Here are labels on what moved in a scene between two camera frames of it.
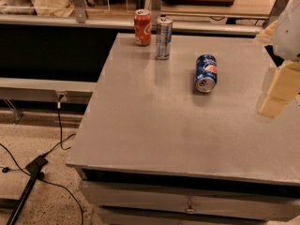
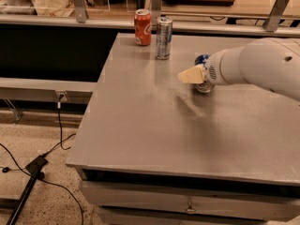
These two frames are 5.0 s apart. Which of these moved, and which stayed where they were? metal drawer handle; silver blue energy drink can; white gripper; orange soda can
Moved: white gripper
Stayed: orange soda can; metal drawer handle; silver blue energy drink can
